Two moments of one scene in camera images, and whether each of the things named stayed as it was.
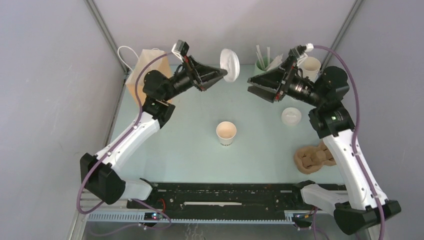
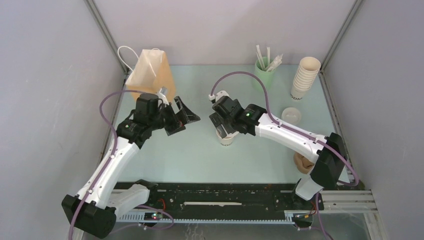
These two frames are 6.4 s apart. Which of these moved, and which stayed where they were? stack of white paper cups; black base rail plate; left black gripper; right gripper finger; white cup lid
Moved: right gripper finger; left black gripper
Stayed: black base rail plate; white cup lid; stack of white paper cups
